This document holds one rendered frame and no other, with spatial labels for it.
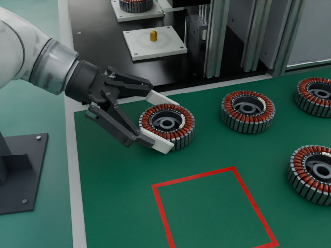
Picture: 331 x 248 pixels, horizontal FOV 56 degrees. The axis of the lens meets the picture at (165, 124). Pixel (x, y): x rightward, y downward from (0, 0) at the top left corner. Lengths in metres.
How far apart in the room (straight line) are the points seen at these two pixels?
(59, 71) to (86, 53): 0.33
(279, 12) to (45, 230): 1.18
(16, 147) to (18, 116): 0.28
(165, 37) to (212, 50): 0.23
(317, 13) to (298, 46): 0.09
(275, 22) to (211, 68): 0.18
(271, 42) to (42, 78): 0.53
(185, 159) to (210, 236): 0.16
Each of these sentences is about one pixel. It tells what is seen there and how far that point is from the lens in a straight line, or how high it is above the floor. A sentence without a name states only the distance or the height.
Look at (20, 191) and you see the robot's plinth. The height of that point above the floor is 0.02.
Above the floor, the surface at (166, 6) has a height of 0.88.
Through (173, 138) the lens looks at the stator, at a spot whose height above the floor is 0.78.
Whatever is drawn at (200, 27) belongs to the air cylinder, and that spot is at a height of 0.82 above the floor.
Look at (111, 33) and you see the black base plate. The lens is 0.98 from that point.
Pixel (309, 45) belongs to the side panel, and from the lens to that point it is 0.87.
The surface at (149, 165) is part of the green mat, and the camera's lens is 0.59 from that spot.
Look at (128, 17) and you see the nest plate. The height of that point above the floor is 0.78.
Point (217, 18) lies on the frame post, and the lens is 0.70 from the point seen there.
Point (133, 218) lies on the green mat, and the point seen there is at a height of 0.75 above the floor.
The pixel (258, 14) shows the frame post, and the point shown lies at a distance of 0.75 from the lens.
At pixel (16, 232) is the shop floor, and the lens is 1.50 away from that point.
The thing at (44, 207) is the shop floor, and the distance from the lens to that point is 1.52.
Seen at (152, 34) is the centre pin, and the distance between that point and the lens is 0.89.
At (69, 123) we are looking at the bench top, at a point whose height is 0.75.
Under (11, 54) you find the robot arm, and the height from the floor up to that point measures 0.99.
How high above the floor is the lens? 1.20
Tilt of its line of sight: 43 degrees down
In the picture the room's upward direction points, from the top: straight up
